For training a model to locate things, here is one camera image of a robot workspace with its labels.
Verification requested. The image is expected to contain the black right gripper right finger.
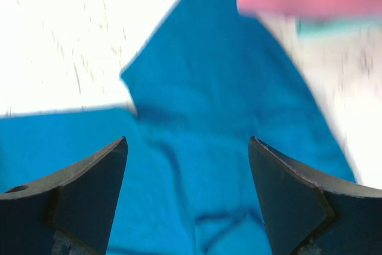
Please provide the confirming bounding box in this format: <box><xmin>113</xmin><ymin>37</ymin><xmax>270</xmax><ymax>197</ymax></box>
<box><xmin>248</xmin><ymin>137</ymin><xmax>381</xmax><ymax>255</ymax></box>

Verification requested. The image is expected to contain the folded light blue t shirt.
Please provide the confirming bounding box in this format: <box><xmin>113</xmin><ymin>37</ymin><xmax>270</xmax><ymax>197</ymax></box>
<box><xmin>295</xmin><ymin>17</ymin><xmax>381</xmax><ymax>37</ymax></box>

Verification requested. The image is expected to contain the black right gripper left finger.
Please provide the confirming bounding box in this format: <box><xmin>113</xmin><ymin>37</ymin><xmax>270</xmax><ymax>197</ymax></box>
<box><xmin>1</xmin><ymin>137</ymin><xmax>128</xmax><ymax>254</ymax></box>

